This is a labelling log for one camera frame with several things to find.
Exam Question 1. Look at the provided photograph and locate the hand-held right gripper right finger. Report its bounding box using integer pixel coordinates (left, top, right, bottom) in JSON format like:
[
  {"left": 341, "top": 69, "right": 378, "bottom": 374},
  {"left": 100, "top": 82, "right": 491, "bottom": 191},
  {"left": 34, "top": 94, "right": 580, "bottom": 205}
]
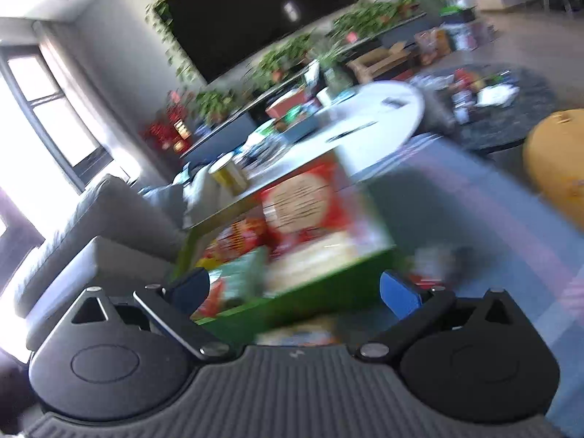
[{"left": 355, "top": 270, "right": 526, "bottom": 360}]

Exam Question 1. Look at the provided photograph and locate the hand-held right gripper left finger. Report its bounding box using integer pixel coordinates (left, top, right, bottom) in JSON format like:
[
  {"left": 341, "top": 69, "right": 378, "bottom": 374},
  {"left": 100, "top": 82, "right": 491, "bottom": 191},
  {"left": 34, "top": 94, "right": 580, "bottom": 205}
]
[{"left": 72, "top": 267, "right": 232, "bottom": 360}]

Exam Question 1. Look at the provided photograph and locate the green snack bag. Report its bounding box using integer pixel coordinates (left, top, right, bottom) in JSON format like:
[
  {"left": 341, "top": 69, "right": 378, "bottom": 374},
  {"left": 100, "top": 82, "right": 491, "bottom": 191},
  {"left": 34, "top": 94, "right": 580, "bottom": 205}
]
[{"left": 219, "top": 249, "right": 271, "bottom": 307}]

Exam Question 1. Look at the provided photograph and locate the yellow red chip bag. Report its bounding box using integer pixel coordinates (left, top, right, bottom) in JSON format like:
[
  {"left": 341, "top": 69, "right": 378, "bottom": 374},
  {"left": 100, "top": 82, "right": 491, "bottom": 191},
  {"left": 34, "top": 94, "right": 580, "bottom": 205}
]
[{"left": 201, "top": 218, "right": 271, "bottom": 266}]

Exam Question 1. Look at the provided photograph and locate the green cardboard box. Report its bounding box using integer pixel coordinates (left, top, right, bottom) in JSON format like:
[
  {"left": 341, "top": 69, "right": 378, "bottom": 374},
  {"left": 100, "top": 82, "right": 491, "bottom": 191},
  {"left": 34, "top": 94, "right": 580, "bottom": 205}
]
[{"left": 170, "top": 146, "right": 397, "bottom": 345}]

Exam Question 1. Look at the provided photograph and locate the red rice cracker bag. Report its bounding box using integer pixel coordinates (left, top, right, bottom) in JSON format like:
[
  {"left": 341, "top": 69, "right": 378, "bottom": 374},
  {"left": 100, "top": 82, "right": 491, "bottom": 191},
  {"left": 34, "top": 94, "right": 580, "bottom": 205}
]
[{"left": 260, "top": 155, "right": 366, "bottom": 257}]

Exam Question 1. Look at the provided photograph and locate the clear small cake packet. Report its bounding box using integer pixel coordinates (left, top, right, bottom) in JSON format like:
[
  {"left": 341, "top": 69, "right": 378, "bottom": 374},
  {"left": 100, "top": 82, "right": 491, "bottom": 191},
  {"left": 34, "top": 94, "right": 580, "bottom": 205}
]
[{"left": 408, "top": 244, "right": 473, "bottom": 279}]

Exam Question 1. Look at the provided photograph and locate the grey sofa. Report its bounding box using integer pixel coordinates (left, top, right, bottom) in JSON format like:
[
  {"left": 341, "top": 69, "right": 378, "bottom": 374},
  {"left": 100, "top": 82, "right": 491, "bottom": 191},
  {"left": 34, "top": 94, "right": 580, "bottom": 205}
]
[{"left": 14, "top": 164, "right": 220, "bottom": 353}]

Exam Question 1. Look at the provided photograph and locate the yellow canister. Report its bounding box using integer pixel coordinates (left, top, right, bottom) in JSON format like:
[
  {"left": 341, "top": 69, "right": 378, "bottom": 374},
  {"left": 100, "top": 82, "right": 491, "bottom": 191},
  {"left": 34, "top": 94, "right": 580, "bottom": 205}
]
[{"left": 208, "top": 152, "right": 250, "bottom": 195}]

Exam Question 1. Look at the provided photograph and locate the red flower decoration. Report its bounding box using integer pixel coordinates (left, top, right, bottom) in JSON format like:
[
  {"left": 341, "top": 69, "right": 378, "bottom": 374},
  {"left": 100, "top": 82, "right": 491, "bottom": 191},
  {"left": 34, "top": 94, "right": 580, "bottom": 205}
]
[{"left": 141, "top": 91, "right": 193, "bottom": 152}]

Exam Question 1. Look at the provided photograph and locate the white round table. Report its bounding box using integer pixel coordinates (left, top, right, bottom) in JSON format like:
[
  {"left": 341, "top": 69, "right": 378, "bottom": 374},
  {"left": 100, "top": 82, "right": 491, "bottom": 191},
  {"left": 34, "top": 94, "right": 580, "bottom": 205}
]
[{"left": 182, "top": 81, "right": 426, "bottom": 233}]

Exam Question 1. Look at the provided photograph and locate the potted green plant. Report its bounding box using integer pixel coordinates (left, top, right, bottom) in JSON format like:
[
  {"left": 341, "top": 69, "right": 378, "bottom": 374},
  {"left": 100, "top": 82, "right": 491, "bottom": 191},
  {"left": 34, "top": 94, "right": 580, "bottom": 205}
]
[
  {"left": 195, "top": 89, "right": 239, "bottom": 122},
  {"left": 255, "top": 34, "right": 316, "bottom": 84},
  {"left": 333, "top": 0, "right": 403, "bottom": 38}
]

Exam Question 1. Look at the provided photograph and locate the blue storage basket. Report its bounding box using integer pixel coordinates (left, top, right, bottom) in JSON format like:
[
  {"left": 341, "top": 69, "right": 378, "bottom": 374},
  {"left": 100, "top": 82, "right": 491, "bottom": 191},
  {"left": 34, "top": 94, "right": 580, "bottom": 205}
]
[{"left": 273, "top": 114, "right": 321, "bottom": 143}]

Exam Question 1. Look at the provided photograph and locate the yellow stool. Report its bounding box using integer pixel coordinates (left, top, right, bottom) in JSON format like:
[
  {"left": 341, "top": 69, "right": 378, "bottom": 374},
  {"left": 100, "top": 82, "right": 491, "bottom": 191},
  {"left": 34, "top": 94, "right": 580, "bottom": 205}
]
[{"left": 522, "top": 108, "right": 584, "bottom": 234}]

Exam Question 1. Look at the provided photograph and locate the dark round table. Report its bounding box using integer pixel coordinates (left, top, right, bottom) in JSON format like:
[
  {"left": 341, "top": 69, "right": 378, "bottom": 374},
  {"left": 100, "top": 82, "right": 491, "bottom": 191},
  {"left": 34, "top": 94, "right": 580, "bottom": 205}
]
[{"left": 411, "top": 66, "right": 558, "bottom": 154}]

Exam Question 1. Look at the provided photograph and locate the pink storage basket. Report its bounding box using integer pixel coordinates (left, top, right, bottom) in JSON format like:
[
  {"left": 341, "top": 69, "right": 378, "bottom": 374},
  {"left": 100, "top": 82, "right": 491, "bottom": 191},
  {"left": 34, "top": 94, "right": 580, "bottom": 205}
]
[{"left": 266, "top": 90, "right": 307, "bottom": 120}]

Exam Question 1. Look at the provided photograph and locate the window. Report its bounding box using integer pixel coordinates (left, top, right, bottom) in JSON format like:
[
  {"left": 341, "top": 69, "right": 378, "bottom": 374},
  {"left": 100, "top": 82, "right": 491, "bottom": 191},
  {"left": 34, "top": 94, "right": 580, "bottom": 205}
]
[{"left": 0, "top": 45, "right": 116, "bottom": 193}]

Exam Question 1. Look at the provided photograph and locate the spider plant in glass vase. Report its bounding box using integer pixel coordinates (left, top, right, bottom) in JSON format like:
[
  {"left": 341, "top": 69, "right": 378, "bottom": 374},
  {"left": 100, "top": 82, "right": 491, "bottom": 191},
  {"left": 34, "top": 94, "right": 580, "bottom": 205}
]
[{"left": 315, "top": 40, "right": 357, "bottom": 93}]

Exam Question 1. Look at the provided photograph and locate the black television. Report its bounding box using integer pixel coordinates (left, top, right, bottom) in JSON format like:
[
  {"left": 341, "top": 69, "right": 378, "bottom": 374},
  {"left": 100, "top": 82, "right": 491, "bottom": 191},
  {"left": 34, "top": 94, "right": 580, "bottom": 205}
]
[{"left": 157, "top": 0, "right": 362, "bottom": 85}]

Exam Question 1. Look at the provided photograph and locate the green wall vine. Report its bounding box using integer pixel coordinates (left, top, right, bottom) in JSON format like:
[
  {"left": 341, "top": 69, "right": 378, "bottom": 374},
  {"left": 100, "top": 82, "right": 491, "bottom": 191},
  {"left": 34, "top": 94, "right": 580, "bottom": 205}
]
[{"left": 145, "top": 0, "right": 202, "bottom": 84}]

